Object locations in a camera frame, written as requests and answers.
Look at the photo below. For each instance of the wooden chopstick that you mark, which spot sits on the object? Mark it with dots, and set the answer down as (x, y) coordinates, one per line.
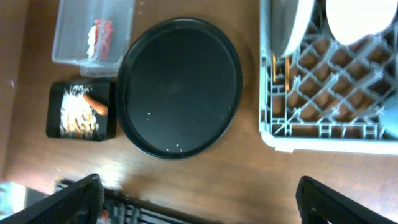
(287, 74)
(274, 67)

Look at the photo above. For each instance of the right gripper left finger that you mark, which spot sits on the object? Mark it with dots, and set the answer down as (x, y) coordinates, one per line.
(80, 202)

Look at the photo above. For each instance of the white small bowl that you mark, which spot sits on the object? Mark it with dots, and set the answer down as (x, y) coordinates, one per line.
(352, 20)

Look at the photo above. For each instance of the grey plate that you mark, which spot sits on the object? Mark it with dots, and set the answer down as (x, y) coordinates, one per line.
(289, 22)

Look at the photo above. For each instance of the white tissue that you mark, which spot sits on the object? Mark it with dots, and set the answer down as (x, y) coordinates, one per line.
(91, 42)

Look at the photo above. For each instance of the round black tray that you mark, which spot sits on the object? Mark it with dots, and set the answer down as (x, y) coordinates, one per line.
(178, 88)

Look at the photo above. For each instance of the clear plastic storage bin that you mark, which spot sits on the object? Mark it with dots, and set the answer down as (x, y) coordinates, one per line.
(74, 21)

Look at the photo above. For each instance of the orange carrot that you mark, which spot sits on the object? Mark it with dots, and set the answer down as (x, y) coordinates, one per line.
(100, 108)

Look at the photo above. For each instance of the rice and nut scraps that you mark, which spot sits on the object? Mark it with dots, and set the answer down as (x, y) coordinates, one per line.
(77, 117)

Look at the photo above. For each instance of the grey dishwasher rack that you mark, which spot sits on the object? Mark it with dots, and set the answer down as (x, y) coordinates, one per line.
(336, 91)

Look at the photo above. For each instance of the blue plastic cup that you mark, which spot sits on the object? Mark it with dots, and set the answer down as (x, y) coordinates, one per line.
(388, 118)

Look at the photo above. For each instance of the black rectangular tray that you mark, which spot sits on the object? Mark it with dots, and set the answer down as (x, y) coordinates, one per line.
(103, 90)

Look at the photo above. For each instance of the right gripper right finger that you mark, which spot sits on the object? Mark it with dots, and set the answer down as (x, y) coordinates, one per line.
(317, 203)

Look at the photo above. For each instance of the red snack wrapper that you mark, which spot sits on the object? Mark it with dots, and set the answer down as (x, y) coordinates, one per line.
(103, 38)

